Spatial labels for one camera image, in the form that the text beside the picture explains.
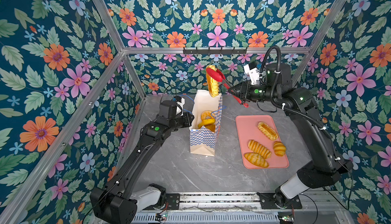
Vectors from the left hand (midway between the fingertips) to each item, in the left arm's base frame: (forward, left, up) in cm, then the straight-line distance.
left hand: (196, 113), depth 72 cm
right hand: (-1, -15, +16) cm, 22 cm away
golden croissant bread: (-15, -32, -25) cm, 43 cm away
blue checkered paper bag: (-6, -2, -18) cm, 19 cm away
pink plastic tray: (+3, -39, -30) cm, 49 cm away
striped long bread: (-9, -35, -26) cm, 45 cm away
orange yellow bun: (+11, -5, -24) cm, 27 cm away
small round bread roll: (-9, -47, -26) cm, 55 cm away
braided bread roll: (+2, -44, -26) cm, 51 cm away
